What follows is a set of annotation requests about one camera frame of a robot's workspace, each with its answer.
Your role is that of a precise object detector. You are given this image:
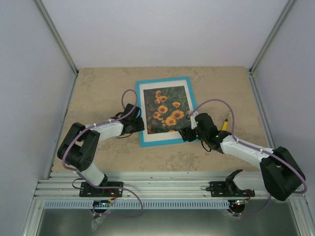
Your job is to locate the yellow screwdriver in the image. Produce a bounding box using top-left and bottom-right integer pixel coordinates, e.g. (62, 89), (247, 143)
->
(221, 118), (228, 131)

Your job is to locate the teal picture frame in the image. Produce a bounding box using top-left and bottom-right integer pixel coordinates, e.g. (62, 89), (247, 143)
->
(136, 77), (196, 148)

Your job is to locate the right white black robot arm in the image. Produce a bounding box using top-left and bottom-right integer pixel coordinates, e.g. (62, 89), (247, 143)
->
(179, 113), (306, 201)

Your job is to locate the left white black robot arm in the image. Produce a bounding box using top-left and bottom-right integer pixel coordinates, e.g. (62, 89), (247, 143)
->
(57, 104), (144, 196)

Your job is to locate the sunflower photo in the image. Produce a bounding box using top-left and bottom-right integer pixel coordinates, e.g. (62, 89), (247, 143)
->
(143, 86), (190, 134)

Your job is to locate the right controller board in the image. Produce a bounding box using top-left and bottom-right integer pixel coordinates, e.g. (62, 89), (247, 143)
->
(231, 199), (249, 206)

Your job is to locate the controller board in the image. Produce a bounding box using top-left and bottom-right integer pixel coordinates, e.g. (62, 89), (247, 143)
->
(92, 199), (115, 208)
(231, 199), (249, 206)

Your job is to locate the left controller board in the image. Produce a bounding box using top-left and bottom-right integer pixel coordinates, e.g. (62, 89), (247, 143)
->
(92, 199), (115, 208)

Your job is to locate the clear plastic bag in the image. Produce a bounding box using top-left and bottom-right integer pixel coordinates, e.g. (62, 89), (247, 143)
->
(91, 215), (106, 232)

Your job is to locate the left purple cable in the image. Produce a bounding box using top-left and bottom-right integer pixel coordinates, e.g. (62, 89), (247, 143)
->
(62, 89), (144, 218)

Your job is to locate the purple cable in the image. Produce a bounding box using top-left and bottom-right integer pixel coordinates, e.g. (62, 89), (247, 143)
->
(189, 98), (308, 217)
(62, 89), (144, 218)

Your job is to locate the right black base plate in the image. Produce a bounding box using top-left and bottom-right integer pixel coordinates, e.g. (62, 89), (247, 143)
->
(205, 181), (255, 198)

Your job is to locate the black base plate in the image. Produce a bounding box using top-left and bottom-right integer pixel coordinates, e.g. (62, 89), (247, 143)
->
(79, 181), (123, 198)
(205, 181), (255, 198)

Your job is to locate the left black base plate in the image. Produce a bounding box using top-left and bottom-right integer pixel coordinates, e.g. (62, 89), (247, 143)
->
(79, 181), (123, 198)

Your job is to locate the grey slotted cable duct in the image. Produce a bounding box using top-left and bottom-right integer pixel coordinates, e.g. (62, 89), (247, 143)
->
(43, 200), (229, 209)

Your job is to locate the aluminium rail base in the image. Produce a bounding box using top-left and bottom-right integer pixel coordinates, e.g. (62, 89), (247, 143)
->
(33, 171), (307, 200)

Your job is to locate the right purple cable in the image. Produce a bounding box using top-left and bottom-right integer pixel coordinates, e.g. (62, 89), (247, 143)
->
(189, 98), (308, 217)

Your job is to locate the left aluminium corner post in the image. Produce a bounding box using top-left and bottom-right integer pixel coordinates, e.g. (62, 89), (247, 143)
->
(33, 0), (79, 77)

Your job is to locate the aluminium corner post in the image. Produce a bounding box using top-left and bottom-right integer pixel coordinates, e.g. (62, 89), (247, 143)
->
(33, 0), (79, 77)
(248, 0), (297, 76)

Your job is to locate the right aluminium corner post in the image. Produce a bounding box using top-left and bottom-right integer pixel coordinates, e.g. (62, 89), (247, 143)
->
(248, 0), (297, 76)

